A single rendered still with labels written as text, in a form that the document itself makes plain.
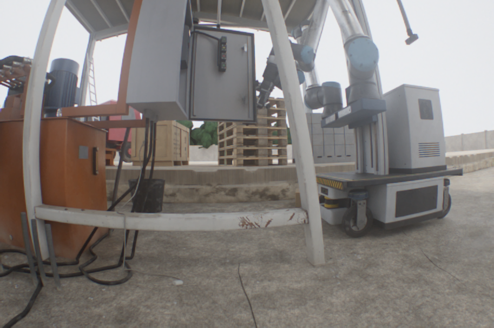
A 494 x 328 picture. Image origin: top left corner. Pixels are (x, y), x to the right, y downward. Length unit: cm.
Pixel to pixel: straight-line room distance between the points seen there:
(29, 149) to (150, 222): 58
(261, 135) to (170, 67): 246
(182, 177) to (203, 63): 133
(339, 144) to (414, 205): 295
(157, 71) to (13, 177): 86
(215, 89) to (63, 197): 97
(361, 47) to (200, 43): 91
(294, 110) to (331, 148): 327
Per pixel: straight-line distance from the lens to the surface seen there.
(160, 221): 81
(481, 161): 587
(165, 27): 100
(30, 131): 105
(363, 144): 163
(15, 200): 127
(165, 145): 400
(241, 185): 234
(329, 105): 166
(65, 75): 150
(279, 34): 89
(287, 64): 85
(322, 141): 401
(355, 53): 111
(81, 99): 786
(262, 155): 323
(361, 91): 124
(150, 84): 90
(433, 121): 157
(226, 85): 135
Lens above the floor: 43
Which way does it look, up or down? 4 degrees up
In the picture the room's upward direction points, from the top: 1 degrees counter-clockwise
